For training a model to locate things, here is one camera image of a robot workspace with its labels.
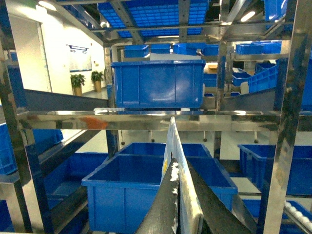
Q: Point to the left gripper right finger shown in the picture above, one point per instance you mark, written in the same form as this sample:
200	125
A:
212	207

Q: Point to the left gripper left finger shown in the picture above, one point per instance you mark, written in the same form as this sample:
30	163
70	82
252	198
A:
162	218

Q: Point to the flower gift bag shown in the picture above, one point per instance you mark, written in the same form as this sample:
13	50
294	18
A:
191	214

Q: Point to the blue bin lower centre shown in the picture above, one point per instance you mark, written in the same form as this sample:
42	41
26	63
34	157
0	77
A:
122	189

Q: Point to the blue crate on shelf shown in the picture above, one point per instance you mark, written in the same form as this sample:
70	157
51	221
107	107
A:
166	84

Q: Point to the potted plant right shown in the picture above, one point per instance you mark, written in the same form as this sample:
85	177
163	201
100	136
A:
97	78

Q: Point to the potted plant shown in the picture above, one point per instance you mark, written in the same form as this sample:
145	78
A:
97	78
77	81

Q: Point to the potted plant left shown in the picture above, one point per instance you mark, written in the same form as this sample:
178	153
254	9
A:
77	81

